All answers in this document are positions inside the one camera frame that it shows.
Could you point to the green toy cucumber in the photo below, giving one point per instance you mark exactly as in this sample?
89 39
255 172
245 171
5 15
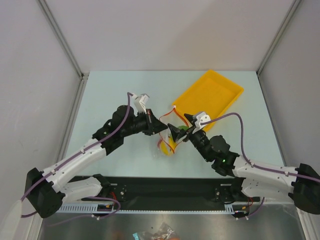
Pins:
183 127

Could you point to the plastic bag of snacks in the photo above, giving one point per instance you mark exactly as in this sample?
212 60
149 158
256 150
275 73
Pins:
165 232

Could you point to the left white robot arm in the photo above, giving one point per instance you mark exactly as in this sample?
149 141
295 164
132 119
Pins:
49 188

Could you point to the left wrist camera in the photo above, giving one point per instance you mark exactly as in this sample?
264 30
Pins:
140 102

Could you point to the left aluminium frame post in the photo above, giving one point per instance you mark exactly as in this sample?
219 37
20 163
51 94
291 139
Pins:
52 22

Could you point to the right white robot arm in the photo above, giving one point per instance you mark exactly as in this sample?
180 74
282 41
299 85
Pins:
299 185

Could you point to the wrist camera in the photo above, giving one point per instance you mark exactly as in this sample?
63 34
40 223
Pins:
140 102
201 119

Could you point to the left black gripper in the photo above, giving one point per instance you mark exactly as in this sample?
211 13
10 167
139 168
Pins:
153 125

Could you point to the yellow plastic tray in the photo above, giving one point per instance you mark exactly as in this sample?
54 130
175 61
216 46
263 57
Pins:
211 93

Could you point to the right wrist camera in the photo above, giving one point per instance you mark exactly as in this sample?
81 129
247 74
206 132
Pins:
201 119

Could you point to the white slotted cable duct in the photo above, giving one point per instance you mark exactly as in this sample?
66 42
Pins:
100 208

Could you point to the right aluminium frame post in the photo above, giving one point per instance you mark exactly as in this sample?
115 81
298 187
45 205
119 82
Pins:
288 18

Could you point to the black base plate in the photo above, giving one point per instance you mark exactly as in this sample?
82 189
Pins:
173 193

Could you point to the clear zip top bag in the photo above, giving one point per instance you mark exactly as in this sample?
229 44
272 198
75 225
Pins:
172 115

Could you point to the yellow toy orange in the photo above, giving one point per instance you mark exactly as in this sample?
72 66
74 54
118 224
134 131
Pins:
167 148

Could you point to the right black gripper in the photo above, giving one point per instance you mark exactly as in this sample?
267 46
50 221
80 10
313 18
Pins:
187 132

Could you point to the aluminium frame post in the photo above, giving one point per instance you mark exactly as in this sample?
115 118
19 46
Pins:
288 18
52 22

